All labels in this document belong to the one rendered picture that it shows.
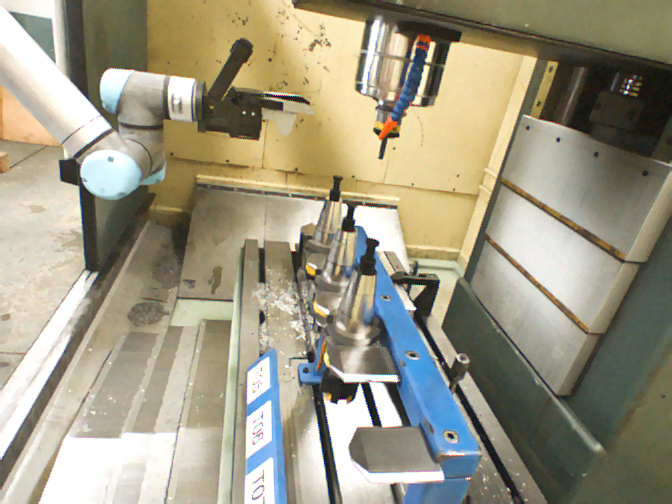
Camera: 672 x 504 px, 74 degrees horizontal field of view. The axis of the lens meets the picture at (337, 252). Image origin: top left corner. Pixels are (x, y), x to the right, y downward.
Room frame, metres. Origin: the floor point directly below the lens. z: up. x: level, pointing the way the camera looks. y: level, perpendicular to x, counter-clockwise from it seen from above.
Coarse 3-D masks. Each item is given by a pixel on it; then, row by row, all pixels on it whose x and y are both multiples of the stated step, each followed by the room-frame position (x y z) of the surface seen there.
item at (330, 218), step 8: (328, 200) 0.63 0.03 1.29; (328, 208) 0.63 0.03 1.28; (336, 208) 0.63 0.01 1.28; (320, 216) 0.63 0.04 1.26; (328, 216) 0.62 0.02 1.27; (336, 216) 0.63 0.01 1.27; (320, 224) 0.63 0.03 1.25; (328, 224) 0.62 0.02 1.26; (336, 224) 0.63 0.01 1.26; (320, 232) 0.62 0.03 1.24; (328, 232) 0.62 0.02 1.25; (320, 240) 0.62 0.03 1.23; (328, 240) 0.62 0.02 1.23
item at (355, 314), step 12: (360, 276) 0.42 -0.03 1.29; (372, 276) 0.42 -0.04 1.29; (348, 288) 0.42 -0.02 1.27; (360, 288) 0.41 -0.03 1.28; (372, 288) 0.42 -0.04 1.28; (348, 300) 0.41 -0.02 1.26; (360, 300) 0.41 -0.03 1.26; (372, 300) 0.42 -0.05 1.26; (348, 312) 0.41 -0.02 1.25; (360, 312) 0.41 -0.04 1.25; (372, 312) 0.42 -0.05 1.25; (348, 324) 0.41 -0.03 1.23; (360, 324) 0.41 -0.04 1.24; (372, 324) 0.42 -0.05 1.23
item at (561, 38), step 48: (336, 0) 0.56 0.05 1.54; (384, 0) 0.55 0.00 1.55; (432, 0) 0.56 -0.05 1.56; (480, 0) 0.58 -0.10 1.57; (528, 0) 0.59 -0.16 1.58; (576, 0) 0.61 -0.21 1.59; (624, 0) 0.62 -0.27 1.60; (528, 48) 0.77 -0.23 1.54; (576, 48) 0.62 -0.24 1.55; (624, 48) 0.63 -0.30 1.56
